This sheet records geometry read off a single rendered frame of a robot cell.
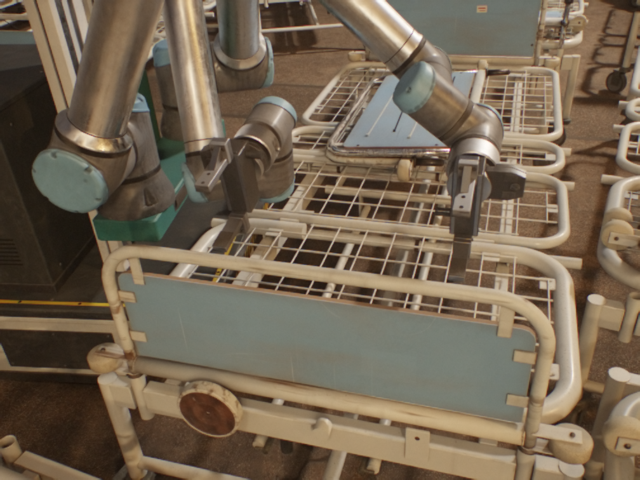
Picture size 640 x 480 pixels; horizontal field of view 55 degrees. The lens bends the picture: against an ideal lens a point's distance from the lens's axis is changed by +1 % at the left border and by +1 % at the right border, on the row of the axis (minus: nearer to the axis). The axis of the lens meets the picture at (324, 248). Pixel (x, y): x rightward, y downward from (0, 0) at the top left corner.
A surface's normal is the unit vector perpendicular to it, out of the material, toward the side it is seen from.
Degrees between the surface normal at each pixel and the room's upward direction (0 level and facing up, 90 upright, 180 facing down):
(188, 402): 90
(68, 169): 94
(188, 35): 63
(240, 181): 100
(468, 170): 40
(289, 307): 90
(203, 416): 90
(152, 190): 70
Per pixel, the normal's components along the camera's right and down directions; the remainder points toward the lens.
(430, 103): -0.02, 0.42
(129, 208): 0.11, 0.22
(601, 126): -0.05, -0.84
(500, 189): -0.26, 0.67
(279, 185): 0.29, 0.67
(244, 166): 0.96, 0.11
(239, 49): -0.01, 0.96
